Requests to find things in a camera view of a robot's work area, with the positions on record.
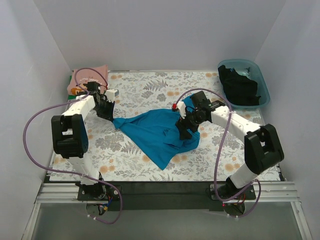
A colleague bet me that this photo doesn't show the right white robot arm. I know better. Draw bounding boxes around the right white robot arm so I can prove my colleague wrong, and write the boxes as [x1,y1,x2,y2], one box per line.
[172,88,285,202]

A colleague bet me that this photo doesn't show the black t shirt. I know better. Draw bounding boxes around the black t shirt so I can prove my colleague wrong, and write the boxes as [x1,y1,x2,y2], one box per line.
[218,65,261,106]

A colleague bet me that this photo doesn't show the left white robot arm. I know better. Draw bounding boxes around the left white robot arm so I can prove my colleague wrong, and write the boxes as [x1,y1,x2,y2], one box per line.
[51,81,119,200]

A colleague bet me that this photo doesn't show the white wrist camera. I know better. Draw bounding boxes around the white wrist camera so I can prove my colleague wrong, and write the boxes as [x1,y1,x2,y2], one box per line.
[104,89,119,103]
[172,101,187,119]

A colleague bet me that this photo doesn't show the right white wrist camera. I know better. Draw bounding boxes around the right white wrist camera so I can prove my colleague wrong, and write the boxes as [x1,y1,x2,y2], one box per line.
[172,101,187,119]

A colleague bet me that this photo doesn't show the teal plastic bin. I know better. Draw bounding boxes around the teal plastic bin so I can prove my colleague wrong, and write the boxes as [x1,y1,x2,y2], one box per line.
[218,59,270,109]

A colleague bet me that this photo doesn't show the folded pink t shirt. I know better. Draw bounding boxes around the folded pink t shirt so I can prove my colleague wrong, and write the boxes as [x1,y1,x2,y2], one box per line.
[67,64,108,96]

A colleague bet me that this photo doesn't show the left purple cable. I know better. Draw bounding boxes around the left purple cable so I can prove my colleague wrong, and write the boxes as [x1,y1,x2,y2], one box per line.
[22,67,124,225]

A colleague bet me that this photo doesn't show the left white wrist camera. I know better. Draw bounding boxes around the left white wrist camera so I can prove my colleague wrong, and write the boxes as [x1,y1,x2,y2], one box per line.
[104,89,119,103]

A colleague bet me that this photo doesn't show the aluminium frame rail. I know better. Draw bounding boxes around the aluminium frame rail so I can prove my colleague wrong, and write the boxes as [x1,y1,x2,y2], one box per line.
[23,181,312,240]

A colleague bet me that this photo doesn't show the blue t shirt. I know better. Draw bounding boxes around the blue t shirt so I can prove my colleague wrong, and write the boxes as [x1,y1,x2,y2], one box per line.
[113,108,200,170]

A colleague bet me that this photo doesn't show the floral table mat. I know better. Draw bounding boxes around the floral table mat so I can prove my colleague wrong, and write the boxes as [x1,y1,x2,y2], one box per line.
[49,70,280,183]

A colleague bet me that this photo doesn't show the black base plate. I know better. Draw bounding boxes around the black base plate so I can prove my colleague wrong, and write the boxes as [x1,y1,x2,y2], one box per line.
[77,180,257,213]

